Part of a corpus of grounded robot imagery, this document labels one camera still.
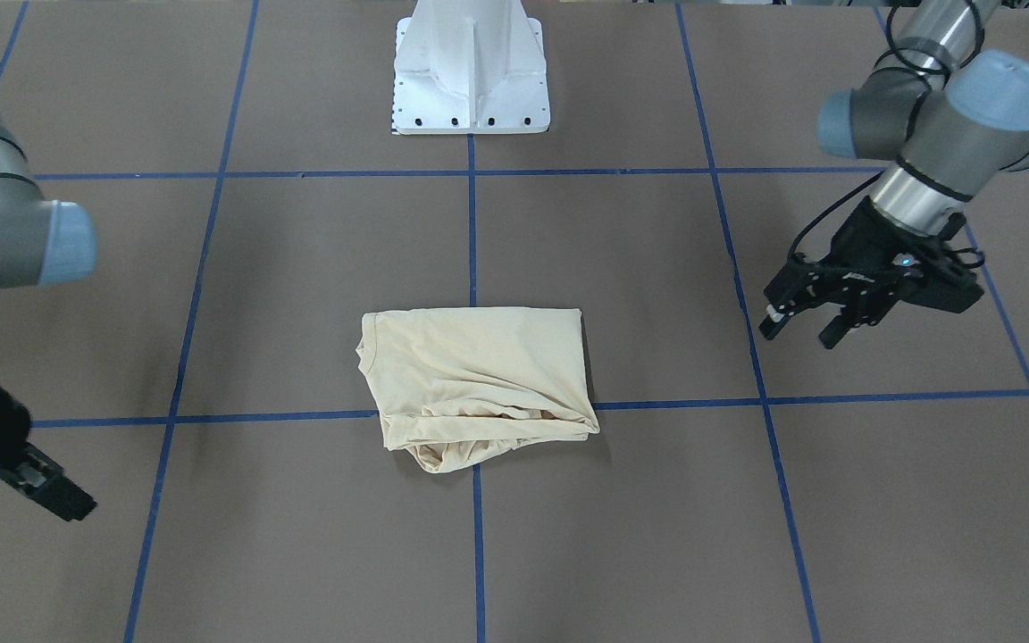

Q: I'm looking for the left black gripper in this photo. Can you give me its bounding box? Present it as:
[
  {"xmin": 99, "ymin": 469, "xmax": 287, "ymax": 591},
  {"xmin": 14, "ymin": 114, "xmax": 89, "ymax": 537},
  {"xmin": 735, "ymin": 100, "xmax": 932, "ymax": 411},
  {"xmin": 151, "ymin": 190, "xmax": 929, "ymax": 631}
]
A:
[{"xmin": 758, "ymin": 198, "xmax": 907, "ymax": 349}]

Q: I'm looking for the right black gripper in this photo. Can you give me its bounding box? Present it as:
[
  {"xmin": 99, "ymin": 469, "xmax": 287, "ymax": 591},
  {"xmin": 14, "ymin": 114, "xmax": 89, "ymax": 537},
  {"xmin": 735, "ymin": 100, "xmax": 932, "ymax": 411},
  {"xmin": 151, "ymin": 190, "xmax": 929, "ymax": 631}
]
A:
[{"xmin": 0, "ymin": 386, "xmax": 97, "ymax": 522}]

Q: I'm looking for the beige printed t-shirt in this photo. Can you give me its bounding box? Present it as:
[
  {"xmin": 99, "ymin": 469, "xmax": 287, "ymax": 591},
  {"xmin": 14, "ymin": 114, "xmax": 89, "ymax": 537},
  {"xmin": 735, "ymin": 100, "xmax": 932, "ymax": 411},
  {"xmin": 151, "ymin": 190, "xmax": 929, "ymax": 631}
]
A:
[{"xmin": 356, "ymin": 306, "xmax": 600, "ymax": 473}]

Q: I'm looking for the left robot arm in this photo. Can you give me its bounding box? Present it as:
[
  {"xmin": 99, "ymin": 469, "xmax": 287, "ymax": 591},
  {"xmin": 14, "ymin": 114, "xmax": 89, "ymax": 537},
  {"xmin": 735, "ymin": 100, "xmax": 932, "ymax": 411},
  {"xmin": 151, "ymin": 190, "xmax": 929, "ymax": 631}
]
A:
[{"xmin": 758, "ymin": 1, "xmax": 1029, "ymax": 349}]

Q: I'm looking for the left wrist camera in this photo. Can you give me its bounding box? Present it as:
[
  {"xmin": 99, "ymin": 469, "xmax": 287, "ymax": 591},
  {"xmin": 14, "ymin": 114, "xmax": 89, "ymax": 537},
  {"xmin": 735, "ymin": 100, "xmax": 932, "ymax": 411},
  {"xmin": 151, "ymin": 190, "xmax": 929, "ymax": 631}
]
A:
[{"xmin": 897, "ymin": 212, "xmax": 985, "ymax": 313}]

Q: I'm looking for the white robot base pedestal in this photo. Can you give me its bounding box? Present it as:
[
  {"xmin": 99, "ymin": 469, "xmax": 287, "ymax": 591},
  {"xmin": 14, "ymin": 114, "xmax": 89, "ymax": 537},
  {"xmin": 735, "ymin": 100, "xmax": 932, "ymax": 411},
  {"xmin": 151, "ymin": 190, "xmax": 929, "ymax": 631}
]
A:
[{"xmin": 391, "ymin": 1, "xmax": 552, "ymax": 135}]

